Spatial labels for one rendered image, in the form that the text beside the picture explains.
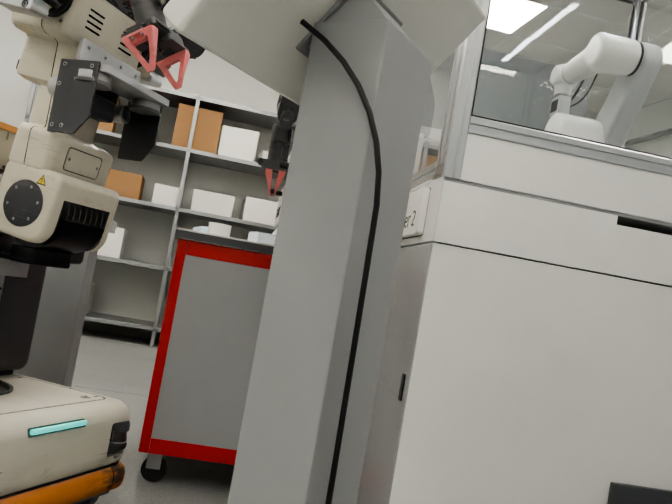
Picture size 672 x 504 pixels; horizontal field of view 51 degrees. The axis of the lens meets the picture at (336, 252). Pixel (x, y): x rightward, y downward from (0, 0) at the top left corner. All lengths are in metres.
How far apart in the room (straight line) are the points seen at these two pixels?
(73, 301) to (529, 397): 1.43
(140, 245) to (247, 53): 5.21
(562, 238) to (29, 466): 1.26
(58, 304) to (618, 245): 1.65
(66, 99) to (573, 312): 1.20
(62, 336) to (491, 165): 1.45
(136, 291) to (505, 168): 4.82
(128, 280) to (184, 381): 4.01
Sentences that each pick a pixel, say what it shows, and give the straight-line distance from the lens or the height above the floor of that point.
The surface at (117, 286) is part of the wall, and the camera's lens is 6.17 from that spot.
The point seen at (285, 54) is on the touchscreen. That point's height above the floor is 0.97.
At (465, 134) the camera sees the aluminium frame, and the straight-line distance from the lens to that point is 1.62.
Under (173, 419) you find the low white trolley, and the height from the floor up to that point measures 0.20.
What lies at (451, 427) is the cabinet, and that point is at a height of 0.41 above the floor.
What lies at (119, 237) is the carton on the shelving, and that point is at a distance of 5.70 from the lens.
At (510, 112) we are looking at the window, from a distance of 1.68.
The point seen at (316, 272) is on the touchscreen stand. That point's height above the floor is 0.67.
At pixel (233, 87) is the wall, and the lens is 6.35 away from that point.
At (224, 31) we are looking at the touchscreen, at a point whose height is 0.96.
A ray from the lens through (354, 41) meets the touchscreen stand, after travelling 1.00.
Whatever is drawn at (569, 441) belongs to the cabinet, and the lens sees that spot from 1.72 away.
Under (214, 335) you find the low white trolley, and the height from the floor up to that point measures 0.46.
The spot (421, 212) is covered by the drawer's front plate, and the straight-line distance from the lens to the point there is 1.66.
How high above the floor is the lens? 0.65
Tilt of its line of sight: 3 degrees up
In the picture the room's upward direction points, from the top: 10 degrees clockwise
